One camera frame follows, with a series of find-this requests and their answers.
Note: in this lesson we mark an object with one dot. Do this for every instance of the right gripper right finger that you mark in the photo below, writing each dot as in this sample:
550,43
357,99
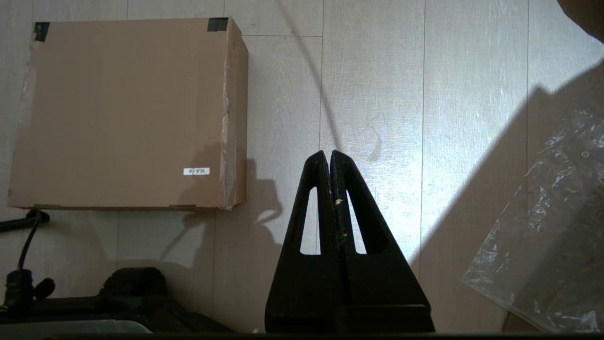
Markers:
391,293

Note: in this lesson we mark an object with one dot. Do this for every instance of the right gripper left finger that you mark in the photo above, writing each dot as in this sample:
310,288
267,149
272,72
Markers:
292,293

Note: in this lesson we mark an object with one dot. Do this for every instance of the brown cardboard shoe box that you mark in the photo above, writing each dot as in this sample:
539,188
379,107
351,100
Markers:
118,113

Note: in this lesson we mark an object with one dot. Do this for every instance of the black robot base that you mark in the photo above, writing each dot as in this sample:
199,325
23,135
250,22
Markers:
141,293

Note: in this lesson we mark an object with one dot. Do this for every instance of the clear plastic bag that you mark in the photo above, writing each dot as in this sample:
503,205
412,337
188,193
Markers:
557,226

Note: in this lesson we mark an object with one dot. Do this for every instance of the round brown pouf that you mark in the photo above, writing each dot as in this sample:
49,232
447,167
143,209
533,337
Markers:
587,12

